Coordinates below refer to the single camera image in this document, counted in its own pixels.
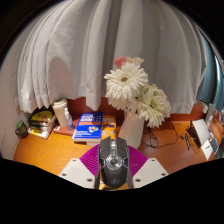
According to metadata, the cream tumbler with lid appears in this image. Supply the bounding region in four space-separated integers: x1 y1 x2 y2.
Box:
51 97 69 128

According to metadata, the white curtain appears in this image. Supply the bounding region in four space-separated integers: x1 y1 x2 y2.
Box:
13 0 208 114

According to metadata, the black cable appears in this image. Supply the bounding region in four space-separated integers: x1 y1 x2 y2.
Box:
143 121 193 149

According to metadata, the white artificial flower bouquet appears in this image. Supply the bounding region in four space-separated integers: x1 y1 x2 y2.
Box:
103 55 172 129

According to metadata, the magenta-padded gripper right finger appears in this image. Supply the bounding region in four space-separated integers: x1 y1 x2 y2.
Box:
128 144 169 189

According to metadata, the dark grey computer mouse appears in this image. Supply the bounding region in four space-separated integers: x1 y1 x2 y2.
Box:
97 135 130 190

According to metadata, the blue book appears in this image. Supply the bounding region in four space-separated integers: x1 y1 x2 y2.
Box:
72 111 104 143

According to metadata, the white flat device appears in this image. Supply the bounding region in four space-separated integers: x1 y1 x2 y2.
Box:
191 118 212 147

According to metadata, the dark computer monitor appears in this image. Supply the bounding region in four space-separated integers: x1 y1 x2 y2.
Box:
196 33 224 111

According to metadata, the dark mug with green inside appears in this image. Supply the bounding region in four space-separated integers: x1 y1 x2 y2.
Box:
14 119 29 139

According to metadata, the black book with white lettering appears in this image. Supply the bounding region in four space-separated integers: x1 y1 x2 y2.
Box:
28 122 56 133

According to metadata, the white and yellow book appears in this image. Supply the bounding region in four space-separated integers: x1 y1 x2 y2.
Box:
27 126 55 140

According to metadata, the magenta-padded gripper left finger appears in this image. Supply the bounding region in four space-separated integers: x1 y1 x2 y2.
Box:
58 144 101 190

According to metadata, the red book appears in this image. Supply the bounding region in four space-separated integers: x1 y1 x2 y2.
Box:
53 124 79 137

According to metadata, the white vase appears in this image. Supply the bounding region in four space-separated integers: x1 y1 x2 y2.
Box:
118 111 146 149

